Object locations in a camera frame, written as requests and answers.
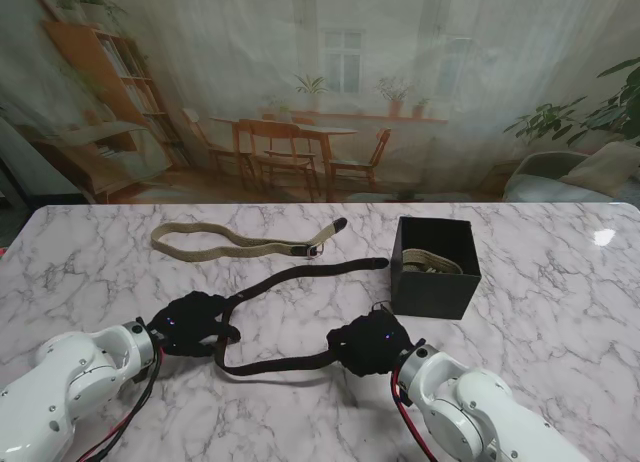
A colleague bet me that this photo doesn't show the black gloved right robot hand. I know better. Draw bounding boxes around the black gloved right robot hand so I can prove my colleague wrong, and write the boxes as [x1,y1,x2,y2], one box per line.
[326,314,426,378]

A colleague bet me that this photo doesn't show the black square storage box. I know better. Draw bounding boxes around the black square storage box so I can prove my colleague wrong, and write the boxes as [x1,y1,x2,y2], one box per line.
[389,216,482,321]

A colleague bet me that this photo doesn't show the red black right arm cables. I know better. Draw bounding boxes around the red black right arm cables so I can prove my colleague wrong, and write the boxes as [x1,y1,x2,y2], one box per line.
[389,366,441,462]

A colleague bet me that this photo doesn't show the red black arm cables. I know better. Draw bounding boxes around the red black arm cables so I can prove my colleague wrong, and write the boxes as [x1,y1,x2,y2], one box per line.
[389,366,441,462]
[74,346,166,462]

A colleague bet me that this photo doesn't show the black woven belt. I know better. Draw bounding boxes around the black woven belt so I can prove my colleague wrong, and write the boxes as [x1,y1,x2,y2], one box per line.
[213,256,390,379]

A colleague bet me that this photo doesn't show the red black left arm cables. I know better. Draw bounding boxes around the red black left arm cables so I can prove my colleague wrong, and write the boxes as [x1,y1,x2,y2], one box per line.
[74,346,166,462]

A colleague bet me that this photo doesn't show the beige braided belt silver buckle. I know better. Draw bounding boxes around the beige braided belt silver buckle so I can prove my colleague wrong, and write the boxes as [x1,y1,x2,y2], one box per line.
[401,248,466,276]
[151,217,349,259]

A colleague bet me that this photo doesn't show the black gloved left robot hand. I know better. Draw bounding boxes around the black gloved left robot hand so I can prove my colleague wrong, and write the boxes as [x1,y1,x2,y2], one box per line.
[148,290,241,358]

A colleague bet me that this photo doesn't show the printed room scene backdrop curtain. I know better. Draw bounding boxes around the printed room scene backdrop curtain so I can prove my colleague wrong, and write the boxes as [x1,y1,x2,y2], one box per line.
[0,0,640,206]

